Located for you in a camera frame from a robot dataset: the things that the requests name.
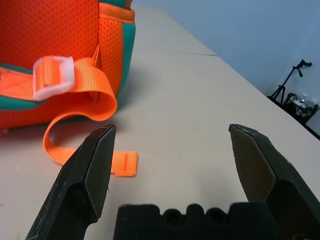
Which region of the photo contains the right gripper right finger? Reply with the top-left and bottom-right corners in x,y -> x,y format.
228,124 -> 320,240

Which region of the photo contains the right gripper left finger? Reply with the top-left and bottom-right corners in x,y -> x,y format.
24,124 -> 117,240

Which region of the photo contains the dark bin with clutter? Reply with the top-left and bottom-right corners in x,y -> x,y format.
283,91 -> 320,124

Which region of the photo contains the camera tripod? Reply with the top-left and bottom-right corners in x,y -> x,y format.
271,59 -> 313,106

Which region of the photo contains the orange teal backpack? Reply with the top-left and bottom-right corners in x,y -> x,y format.
0,0 -> 139,178

